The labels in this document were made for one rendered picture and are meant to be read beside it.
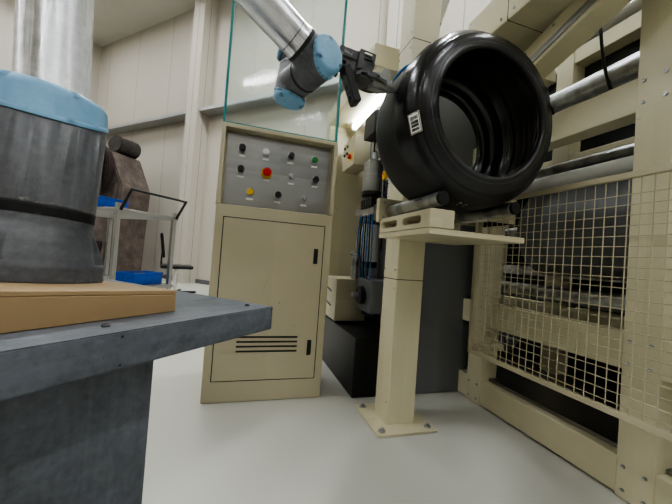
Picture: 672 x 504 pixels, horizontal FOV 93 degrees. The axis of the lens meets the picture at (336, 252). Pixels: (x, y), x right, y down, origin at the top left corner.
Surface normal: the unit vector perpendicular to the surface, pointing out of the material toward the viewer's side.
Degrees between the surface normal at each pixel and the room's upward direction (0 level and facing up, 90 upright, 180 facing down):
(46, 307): 90
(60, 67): 87
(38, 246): 68
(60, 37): 87
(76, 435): 90
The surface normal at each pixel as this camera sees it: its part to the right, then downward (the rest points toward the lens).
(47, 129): 0.75, 0.00
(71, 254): 0.95, -0.28
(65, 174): 0.94, 0.05
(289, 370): 0.29, 0.00
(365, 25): -0.44, -0.05
